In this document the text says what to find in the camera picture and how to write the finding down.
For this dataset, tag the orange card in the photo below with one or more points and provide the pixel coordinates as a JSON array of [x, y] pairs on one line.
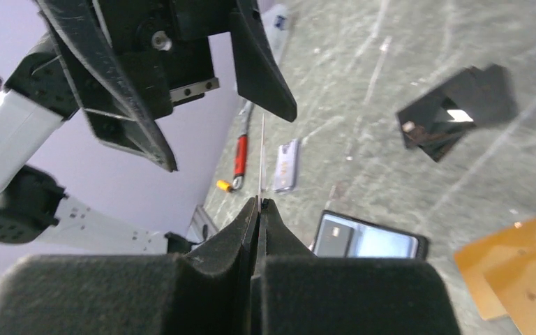
[[499, 271]]

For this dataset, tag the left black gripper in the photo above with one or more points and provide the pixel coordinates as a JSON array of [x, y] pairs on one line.
[[163, 58]]

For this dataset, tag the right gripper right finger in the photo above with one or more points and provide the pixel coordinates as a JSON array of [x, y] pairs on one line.
[[293, 291]]

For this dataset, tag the black leather card holder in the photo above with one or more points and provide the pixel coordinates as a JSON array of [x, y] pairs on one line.
[[373, 240]]

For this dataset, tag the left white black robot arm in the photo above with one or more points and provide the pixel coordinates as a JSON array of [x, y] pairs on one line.
[[46, 90]]

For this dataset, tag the black card sleeve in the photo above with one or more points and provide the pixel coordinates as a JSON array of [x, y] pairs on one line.
[[473, 98]]

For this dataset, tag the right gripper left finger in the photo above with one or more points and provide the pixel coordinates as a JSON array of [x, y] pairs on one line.
[[206, 291]]

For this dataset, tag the black credit card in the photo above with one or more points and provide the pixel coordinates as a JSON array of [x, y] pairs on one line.
[[334, 239]]

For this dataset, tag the silver credit card stack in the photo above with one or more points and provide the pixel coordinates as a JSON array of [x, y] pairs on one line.
[[286, 171]]

